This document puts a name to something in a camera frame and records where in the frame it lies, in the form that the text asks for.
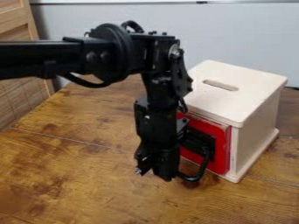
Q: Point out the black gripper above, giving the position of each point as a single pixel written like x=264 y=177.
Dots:
x=157 y=128

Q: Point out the red drawer front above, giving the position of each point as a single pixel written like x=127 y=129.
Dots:
x=208 y=135

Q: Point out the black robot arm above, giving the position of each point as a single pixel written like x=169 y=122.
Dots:
x=102 y=58

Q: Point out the light wooden box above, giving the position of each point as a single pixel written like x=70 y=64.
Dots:
x=236 y=98

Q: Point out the wooden slatted panel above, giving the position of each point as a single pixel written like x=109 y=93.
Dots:
x=23 y=94

